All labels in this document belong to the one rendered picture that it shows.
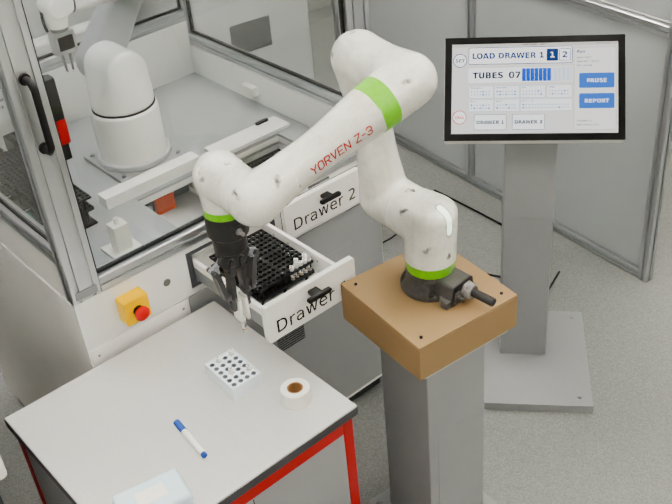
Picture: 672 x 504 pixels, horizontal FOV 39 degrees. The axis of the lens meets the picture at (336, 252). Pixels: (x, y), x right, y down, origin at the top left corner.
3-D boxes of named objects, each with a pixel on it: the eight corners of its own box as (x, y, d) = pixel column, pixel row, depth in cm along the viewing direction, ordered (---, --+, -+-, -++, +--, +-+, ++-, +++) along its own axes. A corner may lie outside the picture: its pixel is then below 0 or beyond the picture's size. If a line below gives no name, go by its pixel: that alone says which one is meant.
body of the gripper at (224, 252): (221, 248, 201) (228, 283, 206) (254, 231, 205) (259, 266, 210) (202, 234, 206) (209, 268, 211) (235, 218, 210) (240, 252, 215)
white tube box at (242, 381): (263, 384, 231) (261, 372, 229) (234, 401, 227) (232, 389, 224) (234, 359, 239) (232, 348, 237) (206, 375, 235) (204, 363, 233)
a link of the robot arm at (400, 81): (413, 77, 212) (401, 31, 204) (453, 96, 204) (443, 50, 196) (353, 123, 207) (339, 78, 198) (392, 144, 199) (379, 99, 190)
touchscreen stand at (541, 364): (592, 413, 318) (620, 144, 259) (456, 408, 325) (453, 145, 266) (581, 317, 358) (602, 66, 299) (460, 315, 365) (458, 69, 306)
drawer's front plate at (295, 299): (357, 291, 248) (354, 257, 242) (270, 344, 234) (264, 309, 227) (352, 288, 249) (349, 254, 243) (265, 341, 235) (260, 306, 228)
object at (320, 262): (347, 286, 248) (345, 267, 244) (270, 333, 235) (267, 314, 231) (254, 229, 273) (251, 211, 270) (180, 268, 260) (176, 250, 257)
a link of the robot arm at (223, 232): (228, 192, 208) (192, 209, 204) (259, 213, 200) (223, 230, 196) (232, 216, 212) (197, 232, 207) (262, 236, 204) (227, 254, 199)
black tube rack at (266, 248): (315, 280, 251) (313, 260, 247) (263, 311, 242) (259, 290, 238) (264, 247, 265) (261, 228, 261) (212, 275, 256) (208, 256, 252)
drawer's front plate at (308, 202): (362, 199, 285) (360, 167, 278) (287, 240, 270) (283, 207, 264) (358, 197, 286) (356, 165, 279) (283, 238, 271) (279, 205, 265)
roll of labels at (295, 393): (278, 409, 223) (276, 396, 221) (285, 388, 229) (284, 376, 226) (307, 411, 222) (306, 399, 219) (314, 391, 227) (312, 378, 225)
